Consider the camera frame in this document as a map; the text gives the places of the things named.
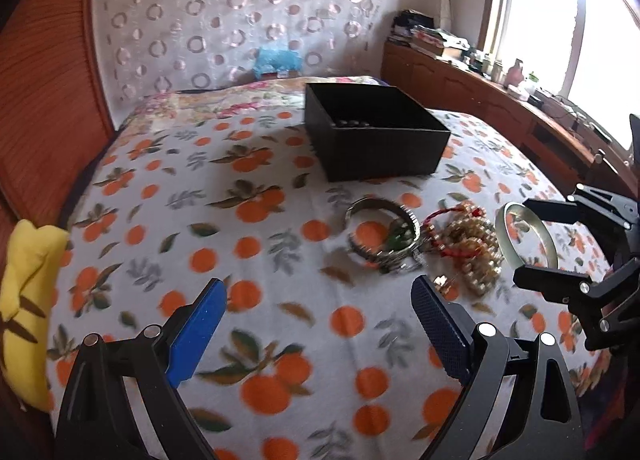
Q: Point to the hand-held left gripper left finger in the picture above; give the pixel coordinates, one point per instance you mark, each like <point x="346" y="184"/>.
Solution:
<point x="197" y="330"/>

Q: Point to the yellow pillow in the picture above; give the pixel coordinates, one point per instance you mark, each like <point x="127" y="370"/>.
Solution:
<point x="27" y="300"/>

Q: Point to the window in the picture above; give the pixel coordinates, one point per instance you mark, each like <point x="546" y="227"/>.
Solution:
<point x="540" y="15"/>

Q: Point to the pink bottle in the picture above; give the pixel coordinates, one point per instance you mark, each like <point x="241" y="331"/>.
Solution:
<point x="515" y="74"/>

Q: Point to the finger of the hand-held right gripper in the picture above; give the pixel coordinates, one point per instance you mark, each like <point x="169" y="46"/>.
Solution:
<point x="555" y="210"/>
<point x="550" y="280"/>

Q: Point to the orange fruit print blanket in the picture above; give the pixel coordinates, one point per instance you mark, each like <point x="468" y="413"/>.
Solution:
<point x="280" y="260"/>

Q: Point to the circle pattern sheer curtain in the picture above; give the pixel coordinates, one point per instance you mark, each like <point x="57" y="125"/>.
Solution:
<point x="225" y="5"/>

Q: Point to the group of small bottles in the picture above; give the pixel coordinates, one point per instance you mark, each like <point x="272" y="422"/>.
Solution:
<point x="487" y="65"/>

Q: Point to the black square box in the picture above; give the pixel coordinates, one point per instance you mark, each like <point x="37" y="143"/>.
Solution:
<point x="385" y="155"/>

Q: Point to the silver metal wristwatch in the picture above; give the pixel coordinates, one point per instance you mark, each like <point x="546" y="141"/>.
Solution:
<point x="372" y="203"/>

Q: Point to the wooden headboard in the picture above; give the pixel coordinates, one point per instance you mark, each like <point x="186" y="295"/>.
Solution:
<point x="50" y="90"/>

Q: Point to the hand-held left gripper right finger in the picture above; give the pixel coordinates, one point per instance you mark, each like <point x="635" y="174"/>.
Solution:
<point x="440" y="330"/>

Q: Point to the pile of clothes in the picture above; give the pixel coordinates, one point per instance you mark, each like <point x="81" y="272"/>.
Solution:
<point x="425" y="35"/>

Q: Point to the wooden cabinet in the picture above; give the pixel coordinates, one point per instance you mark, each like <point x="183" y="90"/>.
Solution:
<point x="450" y="85"/>

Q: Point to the pale green jade bangle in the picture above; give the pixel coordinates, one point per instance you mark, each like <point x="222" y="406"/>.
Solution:
<point x="500" y="232"/>

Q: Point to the floral quilt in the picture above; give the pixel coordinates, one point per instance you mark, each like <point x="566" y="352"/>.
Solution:
<point x="225" y="101"/>

